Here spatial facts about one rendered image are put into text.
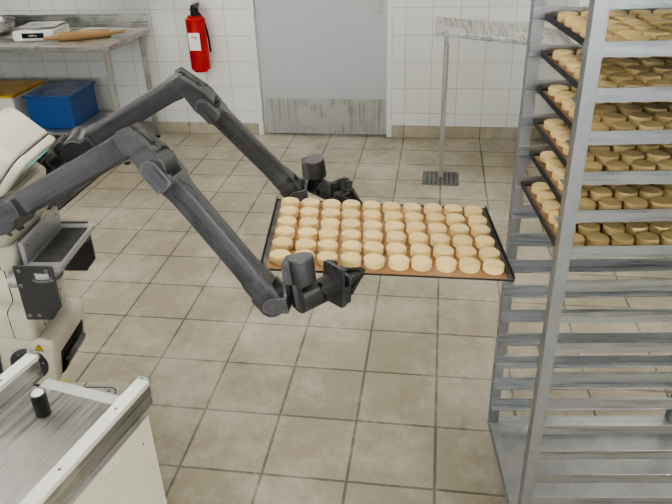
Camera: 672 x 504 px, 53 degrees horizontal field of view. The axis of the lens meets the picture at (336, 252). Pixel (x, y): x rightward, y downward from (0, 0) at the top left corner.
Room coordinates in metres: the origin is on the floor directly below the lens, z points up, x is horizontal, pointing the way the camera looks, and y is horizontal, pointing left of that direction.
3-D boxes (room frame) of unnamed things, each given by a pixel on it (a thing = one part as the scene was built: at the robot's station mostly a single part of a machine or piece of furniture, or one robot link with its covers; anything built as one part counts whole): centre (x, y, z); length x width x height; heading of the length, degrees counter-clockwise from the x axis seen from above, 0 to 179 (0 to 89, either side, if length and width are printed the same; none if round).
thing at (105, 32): (5.02, 1.77, 0.91); 0.56 x 0.06 x 0.06; 110
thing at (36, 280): (1.59, 0.77, 0.93); 0.28 x 0.16 x 0.22; 177
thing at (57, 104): (5.20, 2.10, 0.36); 0.46 x 0.38 x 0.26; 173
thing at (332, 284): (1.29, 0.02, 1.00); 0.07 x 0.07 x 0.10; 43
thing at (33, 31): (5.17, 2.13, 0.92); 0.32 x 0.30 x 0.09; 178
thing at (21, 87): (5.27, 2.55, 0.36); 0.46 x 0.38 x 0.26; 171
